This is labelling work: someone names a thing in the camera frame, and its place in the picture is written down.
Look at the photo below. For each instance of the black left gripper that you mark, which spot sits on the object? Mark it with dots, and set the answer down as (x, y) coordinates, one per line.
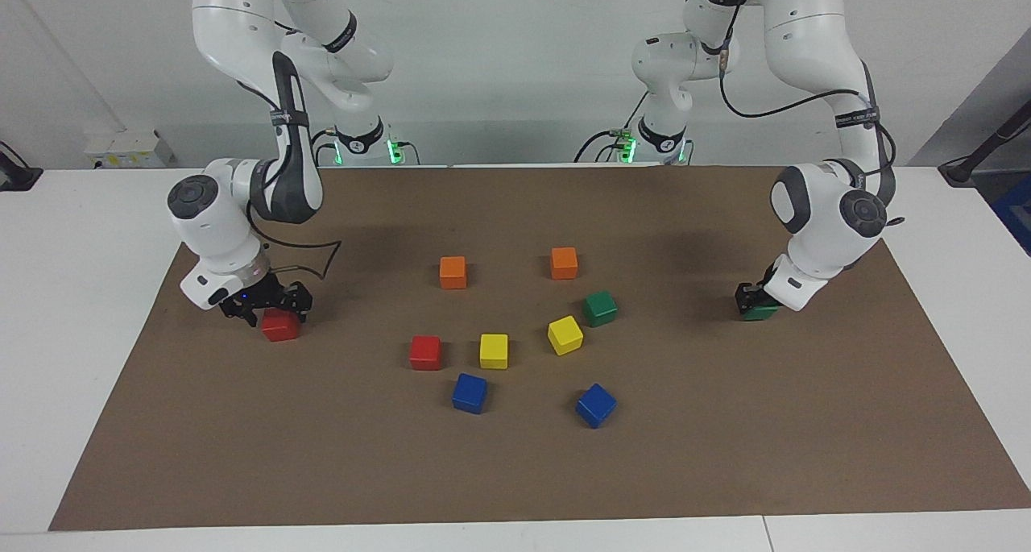
(765, 288)

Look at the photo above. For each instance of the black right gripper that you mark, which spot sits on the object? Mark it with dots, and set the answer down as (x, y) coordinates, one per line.
(270, 294)

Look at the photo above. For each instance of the red wooden cube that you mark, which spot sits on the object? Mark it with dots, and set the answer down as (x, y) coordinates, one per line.
(425, 353)
(280, 328)

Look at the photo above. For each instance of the green wooden cube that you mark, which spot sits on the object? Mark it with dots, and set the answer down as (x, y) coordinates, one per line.
(761, 314)
(600, 309)

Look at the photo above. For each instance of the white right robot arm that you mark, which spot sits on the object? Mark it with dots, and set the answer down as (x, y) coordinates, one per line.
(217, 230)

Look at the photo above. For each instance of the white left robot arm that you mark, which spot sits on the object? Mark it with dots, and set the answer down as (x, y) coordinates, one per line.
(813, 213)

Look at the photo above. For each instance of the brown table mat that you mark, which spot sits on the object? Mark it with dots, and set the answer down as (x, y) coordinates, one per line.
(322, 455)

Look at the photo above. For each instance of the orange wooden cube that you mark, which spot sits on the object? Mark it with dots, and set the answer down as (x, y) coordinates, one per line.
(564, 263)
(453, 271)

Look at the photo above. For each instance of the blue wooden cube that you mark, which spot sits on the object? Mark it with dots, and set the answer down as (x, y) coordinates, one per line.
(596, 405)
(469, 393)

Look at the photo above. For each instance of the yellow wooden cube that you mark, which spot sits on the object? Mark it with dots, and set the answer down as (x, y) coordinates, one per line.
(494, 350)
(565, 335)

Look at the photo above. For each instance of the white power strip box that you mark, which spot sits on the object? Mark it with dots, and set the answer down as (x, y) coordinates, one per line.
(129, 149)

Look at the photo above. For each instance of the black stand with pole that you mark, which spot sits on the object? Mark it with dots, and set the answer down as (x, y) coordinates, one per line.
(958, 169)

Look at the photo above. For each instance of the blue crate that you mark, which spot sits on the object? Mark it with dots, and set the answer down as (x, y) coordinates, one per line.
(1016, 213)

